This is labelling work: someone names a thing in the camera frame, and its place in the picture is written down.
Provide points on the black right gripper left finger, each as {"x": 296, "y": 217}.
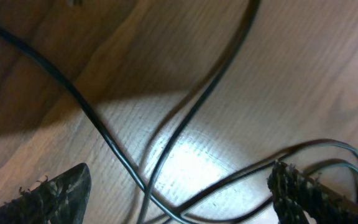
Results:
{"x": 62, "y": 199}

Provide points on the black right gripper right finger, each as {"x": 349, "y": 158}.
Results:
{"x": 294, "y": 195}

